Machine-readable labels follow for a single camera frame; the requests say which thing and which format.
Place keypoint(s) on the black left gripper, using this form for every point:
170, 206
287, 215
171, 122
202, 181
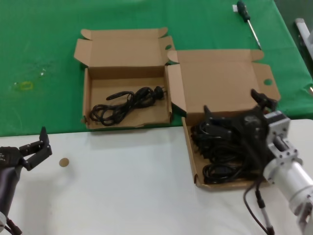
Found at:
9, 157

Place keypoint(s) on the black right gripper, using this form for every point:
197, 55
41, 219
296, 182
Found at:
252, 127

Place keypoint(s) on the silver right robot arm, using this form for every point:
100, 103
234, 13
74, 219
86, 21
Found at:
288, 171

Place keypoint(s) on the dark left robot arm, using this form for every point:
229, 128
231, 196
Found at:
7, 188

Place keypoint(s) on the large open cardboard box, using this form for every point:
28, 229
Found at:
215, 80

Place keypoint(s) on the cardboard box with torn edge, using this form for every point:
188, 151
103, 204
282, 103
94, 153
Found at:
122, 54

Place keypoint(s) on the round cardboard disc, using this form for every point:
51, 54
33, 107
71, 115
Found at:
64, 162

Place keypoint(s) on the small white paper tag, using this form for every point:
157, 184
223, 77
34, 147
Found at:
234, 8

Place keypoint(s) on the green tablecloth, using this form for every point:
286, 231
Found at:
36, 36

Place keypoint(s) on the white metal frame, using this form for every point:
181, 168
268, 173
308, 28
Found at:
303, 31

